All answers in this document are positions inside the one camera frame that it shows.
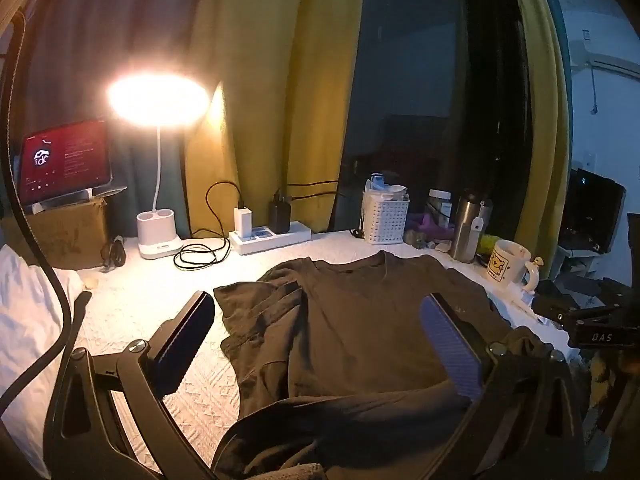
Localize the white mug with bear print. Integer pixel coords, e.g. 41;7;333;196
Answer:
485;240;543;295

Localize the brown cardboard box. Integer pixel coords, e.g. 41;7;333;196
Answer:
0;197;110;271

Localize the jar with white lid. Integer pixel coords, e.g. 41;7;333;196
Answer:
425;189;453;228

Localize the white pillow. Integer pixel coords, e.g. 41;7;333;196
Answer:
0;245;93;480

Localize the thick black cable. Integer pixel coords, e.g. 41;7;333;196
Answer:
0;10;76;406

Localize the tablet with red screen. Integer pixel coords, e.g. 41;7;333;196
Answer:
19;119;113;206

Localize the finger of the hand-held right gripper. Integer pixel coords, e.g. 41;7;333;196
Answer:
531;280;576;331

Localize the purple plastic bag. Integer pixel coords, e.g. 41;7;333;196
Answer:
407;212;456;246

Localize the bundled black cable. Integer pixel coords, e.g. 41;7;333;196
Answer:
100;235;128;273

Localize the white desk lamp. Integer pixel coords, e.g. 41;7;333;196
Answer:
106;72;210;261

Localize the white quilted bedspread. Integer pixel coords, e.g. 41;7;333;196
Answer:
70;230;551;480

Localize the white charger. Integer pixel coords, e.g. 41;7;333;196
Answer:
234;206;255;238

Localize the thin black charging cable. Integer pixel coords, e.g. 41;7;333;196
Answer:
174;181;246;272
287;180;341;201

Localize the teal curtain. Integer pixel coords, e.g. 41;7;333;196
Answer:
15;0;221;241

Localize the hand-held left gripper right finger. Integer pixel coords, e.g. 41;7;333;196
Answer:
420;292;586;480

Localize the black monitor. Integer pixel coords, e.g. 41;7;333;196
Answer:
557;169;628;255

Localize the black charger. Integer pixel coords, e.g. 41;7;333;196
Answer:
269;190;293;234

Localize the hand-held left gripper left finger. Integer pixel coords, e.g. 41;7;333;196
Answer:
44;290;217;480

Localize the white plastic basket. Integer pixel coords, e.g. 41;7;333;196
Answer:
362;172;411;246

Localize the yellow curtain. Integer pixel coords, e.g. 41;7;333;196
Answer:
505;0;573;271
185;0;368;241

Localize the dark window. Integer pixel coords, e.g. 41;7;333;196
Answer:
332;0;531;241

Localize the white air conditioner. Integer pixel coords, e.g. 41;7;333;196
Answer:
570;10;640;71

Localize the white power strip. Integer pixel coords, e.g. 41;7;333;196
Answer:
229;221;313;256

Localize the dark grey t-shirt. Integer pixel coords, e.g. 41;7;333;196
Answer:
212;250;566;480

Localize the stainless steel bottle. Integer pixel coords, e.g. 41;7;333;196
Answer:
450;190;493;264

